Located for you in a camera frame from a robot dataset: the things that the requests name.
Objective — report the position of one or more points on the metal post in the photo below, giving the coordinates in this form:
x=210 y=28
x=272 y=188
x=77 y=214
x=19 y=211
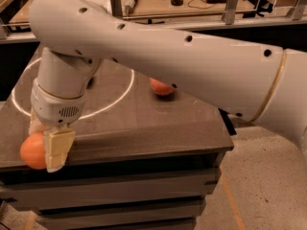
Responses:
x=116 y=8
x=230 y=11

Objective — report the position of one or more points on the metal post left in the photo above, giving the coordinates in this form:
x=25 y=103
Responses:
x=116 y=8

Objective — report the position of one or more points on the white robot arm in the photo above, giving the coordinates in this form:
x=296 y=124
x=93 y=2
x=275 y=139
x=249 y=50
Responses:
x=266 y=85

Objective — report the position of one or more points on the grey caulk tube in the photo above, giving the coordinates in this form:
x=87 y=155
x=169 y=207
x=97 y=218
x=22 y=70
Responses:
x=129 y=6

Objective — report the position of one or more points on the metal post right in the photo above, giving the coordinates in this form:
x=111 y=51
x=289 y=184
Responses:
x=230 y=11

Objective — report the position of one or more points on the orange fruit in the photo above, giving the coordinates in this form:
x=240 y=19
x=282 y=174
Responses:
x=32 y=151

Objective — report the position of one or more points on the grey drawer cabinet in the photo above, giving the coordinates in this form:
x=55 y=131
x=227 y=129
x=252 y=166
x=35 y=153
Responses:
x=138 y=162

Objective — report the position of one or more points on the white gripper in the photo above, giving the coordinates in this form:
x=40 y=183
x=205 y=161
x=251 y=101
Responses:
x=55 y=108

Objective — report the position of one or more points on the red apple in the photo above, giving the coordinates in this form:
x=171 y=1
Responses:
x=160 y=88

